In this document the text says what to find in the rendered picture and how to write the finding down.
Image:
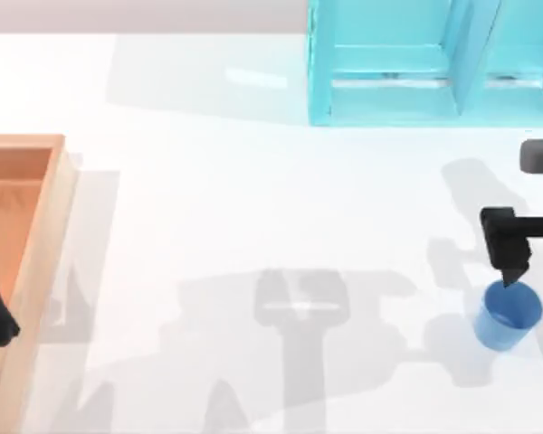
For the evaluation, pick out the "light blue rack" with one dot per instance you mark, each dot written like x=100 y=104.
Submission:
x=389 y=54

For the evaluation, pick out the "blue cup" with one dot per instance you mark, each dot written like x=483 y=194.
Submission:
x=502 y=332

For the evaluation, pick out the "pale grey rounded box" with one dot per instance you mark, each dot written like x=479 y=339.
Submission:
x=534 y=156

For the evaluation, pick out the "shallow salmon-coloured box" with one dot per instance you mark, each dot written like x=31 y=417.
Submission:
x=36 y=226

